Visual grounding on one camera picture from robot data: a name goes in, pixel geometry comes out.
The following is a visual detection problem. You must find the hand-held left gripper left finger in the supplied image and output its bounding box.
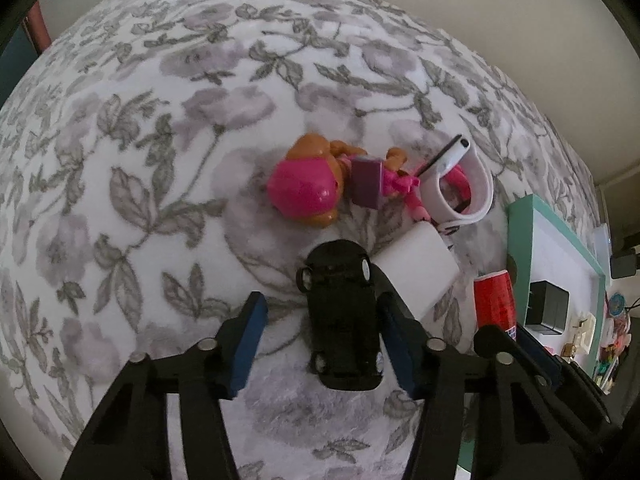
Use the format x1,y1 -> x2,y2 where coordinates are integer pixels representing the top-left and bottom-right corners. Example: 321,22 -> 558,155
60,293 -> 269,480

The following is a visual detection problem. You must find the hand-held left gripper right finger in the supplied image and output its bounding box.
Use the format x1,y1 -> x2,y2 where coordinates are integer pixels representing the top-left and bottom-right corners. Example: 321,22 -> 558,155
379,292 -> 581,480

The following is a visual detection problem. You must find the pink pole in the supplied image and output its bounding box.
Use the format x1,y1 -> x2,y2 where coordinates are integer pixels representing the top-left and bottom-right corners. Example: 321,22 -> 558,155
27,2 -> 52,53

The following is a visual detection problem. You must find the teal-rimmed white tray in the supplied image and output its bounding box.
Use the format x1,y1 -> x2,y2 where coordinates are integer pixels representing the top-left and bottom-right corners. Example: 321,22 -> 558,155
505,194 -> 608,381

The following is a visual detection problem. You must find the black toy car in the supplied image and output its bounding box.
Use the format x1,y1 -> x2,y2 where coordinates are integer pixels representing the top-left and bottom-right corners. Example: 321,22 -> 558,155
296,240 -> 387,392

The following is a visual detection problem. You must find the red tube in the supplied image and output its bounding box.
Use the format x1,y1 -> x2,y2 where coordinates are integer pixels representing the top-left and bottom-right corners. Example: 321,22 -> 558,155
472,270 -> 521,341

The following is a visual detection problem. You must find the white rounded block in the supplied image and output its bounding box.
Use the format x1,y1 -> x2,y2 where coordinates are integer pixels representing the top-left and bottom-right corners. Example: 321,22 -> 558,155
372,222 -> 461,321

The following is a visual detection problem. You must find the grey floral blanket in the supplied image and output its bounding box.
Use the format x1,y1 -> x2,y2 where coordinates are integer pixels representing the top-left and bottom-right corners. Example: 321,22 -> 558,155
0,0 -> 601,480

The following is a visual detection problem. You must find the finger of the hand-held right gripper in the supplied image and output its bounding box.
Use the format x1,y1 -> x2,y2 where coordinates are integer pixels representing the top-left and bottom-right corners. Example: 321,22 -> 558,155
515,322 -> 567,396

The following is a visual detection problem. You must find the white device with light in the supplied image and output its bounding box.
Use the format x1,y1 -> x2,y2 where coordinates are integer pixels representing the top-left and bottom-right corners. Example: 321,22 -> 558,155
595,225 -> 614,261

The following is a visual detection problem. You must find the cream plastic piece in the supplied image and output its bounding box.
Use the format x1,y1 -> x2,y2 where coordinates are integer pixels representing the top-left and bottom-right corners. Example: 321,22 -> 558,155
572,312 -> 599,349

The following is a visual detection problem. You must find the black plug charger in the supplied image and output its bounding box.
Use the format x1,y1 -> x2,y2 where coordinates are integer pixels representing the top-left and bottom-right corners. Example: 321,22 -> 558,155
526,280 -> 571,336

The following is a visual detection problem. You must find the dark cabinet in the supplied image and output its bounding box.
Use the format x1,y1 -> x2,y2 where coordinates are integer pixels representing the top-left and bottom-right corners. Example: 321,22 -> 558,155
0,25 -> 36,106

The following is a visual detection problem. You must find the pink crocheted mat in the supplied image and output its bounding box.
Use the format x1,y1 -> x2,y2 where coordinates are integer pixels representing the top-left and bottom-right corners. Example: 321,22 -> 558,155
597,310 -> 632,392

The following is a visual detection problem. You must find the pink toy dog figure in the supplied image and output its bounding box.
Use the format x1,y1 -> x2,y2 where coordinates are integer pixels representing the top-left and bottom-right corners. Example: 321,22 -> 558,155
265,132 -> 433,231

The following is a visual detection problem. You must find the black power adapter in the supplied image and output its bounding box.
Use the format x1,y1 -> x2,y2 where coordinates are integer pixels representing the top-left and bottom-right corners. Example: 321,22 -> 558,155
610,247 -> 640,280

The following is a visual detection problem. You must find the round blue keychain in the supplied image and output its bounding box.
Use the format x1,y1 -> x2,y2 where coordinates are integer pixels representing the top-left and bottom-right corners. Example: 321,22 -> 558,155
606,292 -> 629,319

